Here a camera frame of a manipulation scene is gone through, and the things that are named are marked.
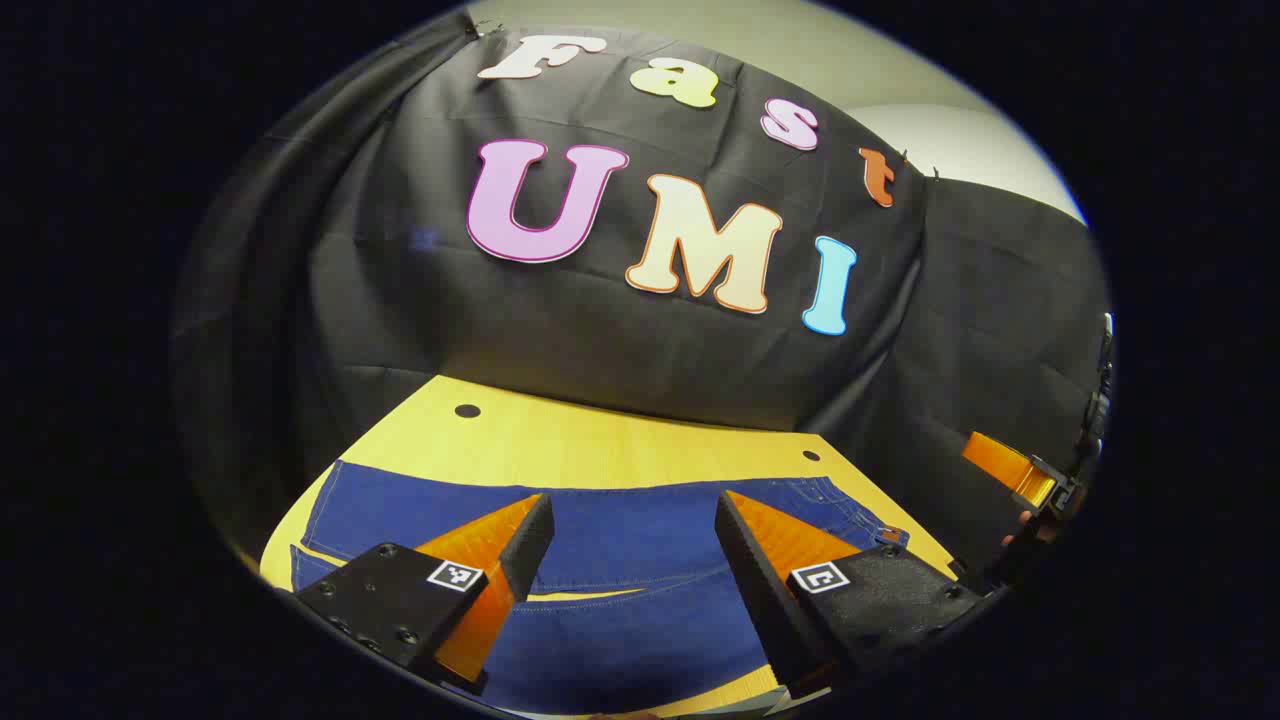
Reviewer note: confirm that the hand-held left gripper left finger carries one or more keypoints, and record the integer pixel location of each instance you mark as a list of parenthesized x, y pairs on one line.
[(530, 545)]

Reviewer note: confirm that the blue jeans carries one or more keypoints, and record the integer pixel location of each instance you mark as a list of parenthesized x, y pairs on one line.
[(620, 530)]

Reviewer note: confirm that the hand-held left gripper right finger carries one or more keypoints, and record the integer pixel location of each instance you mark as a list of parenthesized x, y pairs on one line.
[(745, 560)]

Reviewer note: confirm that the black backdrop cloth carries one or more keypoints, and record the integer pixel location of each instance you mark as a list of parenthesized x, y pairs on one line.
[(620, 350)]

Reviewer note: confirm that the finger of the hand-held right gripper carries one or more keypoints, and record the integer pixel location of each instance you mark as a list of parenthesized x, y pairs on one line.
[(1005, 465)]

